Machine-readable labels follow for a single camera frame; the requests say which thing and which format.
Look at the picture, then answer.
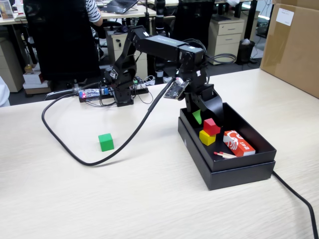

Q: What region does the large black office chair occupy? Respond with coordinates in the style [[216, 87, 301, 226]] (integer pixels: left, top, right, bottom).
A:
[[22, 0, 103, 87]]

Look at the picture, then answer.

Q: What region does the black laptop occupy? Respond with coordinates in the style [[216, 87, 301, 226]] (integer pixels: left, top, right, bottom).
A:
[[99, 0, 139, 14]]

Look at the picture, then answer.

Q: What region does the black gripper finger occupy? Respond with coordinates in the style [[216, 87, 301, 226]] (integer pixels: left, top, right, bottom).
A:
[[198, 91, 224, 126]]

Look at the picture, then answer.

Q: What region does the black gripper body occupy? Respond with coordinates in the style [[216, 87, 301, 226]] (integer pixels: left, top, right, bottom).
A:
[[179, 69, 215, 97]]

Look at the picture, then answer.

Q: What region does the person in striped shirt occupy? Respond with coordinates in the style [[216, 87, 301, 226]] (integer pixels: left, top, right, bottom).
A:
[[84, 0, 104, 27]]

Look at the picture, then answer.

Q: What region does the red white matchbox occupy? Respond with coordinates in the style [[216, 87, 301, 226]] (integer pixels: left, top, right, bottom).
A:
[[223, 129, 257, 157]]

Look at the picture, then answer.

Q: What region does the thin black wire bundle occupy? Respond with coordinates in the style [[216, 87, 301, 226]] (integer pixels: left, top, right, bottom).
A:
[[181, 37, 237, 84]]

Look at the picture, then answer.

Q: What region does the white carton box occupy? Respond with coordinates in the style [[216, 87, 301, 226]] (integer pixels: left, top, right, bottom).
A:
[[22, 71, 52, 90]]

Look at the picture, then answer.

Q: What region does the beige cabinet with lock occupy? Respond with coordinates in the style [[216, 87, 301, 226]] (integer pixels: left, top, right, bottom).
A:
[[106, 26, 148, 75]]

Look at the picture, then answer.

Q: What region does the large brown cardboard box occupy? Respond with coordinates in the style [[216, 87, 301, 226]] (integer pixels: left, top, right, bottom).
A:
[[260, 0, 319, 99]]

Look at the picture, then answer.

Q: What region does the desktop photo frame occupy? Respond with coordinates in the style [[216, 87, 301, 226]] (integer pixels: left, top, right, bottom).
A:
[[0, 0, 15, 20]]

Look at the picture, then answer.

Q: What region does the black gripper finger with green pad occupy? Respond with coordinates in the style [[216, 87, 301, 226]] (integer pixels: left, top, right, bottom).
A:
[[184, 94, 204, 124]]

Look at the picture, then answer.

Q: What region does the beige side cabinet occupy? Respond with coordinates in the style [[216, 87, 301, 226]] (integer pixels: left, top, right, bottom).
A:
[[0, 37, 25, 93]]

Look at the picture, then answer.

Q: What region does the white cloth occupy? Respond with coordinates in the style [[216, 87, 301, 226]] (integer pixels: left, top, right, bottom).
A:
[[0, 77, 10, 108]]

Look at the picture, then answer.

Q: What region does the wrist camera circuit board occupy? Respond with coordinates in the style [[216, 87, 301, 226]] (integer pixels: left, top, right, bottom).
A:
[[163, 78, 190, 102]]

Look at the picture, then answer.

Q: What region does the black box tray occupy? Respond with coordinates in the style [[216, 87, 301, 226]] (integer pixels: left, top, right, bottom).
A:
[[179, 102, 277, 172]]

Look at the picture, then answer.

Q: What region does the black swivel office chair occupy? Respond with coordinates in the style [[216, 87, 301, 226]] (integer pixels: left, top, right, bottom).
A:
[[169, 0, 216, 50]]

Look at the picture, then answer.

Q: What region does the thick black camera cable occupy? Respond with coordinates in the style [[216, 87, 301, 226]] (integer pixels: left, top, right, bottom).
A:
[[41, 77, 178, 167]]

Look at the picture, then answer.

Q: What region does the green wooden cube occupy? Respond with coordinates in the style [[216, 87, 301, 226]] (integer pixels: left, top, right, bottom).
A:
[[98, 133, 115, 152]]

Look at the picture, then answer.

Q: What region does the yellow wooden cube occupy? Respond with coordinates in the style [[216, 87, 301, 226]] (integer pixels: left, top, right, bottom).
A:
[[198, 129, 217, 146]]

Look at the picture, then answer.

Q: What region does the beige three drawer cabinet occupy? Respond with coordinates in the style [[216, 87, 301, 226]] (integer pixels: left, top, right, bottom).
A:
[[200, 18, 246, 66]]

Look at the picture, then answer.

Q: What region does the beige office desk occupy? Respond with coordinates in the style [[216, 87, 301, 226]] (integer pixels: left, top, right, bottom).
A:
[[0, 4, 157, 25]]

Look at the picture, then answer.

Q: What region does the thick black table cable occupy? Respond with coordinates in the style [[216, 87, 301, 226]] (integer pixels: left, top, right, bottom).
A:
[[272, 170, 319, 239]]

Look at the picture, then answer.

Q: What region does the black pole with white bands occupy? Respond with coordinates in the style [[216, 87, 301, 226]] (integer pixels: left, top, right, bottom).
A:
[[154, 0, 167, 85]]

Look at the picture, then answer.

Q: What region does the black trash bin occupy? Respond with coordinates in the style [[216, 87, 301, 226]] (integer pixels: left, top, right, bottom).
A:
[[236, 38, 256, 65]]

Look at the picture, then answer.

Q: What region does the clear cased circuit board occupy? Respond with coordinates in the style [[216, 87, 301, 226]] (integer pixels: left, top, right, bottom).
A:
[[78, 88, 110, 103]]

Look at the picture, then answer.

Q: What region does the black open box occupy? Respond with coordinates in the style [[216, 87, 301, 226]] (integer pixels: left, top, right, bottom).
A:
[[177, 117, 276, 191]]

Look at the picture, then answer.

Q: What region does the motor controller circuit board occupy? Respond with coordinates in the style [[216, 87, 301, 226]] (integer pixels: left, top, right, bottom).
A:
[[132, 77, 151, 95]]

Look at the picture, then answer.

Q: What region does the red wooden cube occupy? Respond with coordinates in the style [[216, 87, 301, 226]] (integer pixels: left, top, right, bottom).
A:
[[203, 118, 221, 136]]

